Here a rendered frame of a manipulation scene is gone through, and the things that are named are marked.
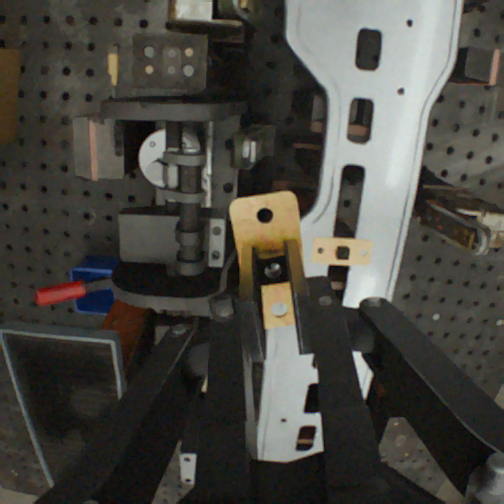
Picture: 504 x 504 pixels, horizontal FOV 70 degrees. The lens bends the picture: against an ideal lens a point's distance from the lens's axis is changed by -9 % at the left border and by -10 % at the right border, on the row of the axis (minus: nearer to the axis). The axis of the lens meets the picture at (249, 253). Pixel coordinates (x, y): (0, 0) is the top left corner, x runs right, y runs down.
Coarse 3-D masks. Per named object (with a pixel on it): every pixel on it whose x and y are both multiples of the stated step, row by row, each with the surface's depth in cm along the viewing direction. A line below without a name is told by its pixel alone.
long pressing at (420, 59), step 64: (320, 0) 41; (384, 0) 41; (448, 0) 41; (320, 64) 44; (384, 64) 44; (448, 64) 44; (384, 128) 47; (320, 192) 50; (384, 192) 51; (384, 256) 54; (320, 448) 70
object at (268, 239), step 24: (288, 192) 22; (240, 216) 22; (288, 216) 22; (240, 240) 23; (264, 240) 23; (288, 240) 23; (264, 264) 22; (264, 288) 24; (288, 288) 24; (264, 312) 24; (288, 312) 24
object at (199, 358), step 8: (232, 288) 19; (208, 328) 16; (200, 336) 16; (208, 336) 15; (200, 344) 15; (208, 344) 15; (192, 352) 15; (200, 352) 15; (192, 360) 15; (200, 360) 15; (184, 368) 15; (192, 368) 15; (200, 368) 15; (184, 376) 15; (192, 376) 15
